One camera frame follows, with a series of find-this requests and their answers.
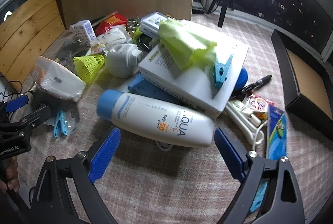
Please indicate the grey flat packet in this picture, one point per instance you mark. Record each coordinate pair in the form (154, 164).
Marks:
(75, 114)

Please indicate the red and white snack packet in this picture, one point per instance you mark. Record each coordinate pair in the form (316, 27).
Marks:
(257, 105)

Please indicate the green cloth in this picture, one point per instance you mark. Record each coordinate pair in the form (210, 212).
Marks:
(177, 39)

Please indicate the white wrapped packet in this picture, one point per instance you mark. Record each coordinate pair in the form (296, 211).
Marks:
(111, 38)

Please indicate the white sunscreen bottle blue cap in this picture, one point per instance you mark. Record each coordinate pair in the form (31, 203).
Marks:
(156, 120)

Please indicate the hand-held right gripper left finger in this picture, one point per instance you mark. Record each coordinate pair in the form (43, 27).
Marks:
(104, 155)

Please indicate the brown wooden panel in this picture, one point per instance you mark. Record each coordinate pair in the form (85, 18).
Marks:
(28, 31)

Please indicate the white box with label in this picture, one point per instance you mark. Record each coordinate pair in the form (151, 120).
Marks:
(151, 22)

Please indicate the blue round lid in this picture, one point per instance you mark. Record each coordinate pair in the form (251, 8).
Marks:
(244, 78)

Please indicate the green plastic item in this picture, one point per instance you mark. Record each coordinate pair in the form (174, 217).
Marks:
(137, 33)

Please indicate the white flat box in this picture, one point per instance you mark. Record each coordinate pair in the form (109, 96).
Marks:
(229, 57)

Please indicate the white dotted box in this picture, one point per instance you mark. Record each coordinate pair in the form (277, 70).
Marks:
(83, 31)

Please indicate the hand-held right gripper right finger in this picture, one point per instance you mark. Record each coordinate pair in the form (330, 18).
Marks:
(229, 155)

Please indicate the yellow plastic shuttlecock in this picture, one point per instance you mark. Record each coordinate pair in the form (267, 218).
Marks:
(88, 65)

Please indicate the black box container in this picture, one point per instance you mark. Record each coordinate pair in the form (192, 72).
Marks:
(286, 70)

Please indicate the white tissue packet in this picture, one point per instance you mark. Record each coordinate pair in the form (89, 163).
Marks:
(57, 81)

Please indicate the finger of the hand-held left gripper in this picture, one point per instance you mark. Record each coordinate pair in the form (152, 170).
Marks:
(36, 114)
(17, 104)

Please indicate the person's left hand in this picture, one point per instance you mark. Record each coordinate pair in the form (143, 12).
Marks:
(12, 177)

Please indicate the black pen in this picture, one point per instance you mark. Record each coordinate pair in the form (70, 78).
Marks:
(257, 83)

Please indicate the white plug-in device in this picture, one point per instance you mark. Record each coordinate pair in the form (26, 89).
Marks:
(119, 62)

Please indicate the blue clothespin with round eye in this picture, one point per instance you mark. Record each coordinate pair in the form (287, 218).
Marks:
(221, 73)

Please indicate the blue flat packet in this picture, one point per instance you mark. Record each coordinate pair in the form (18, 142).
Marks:
(275, 135)

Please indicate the light blue clothespin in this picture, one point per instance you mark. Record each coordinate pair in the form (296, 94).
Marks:
(61, 125)

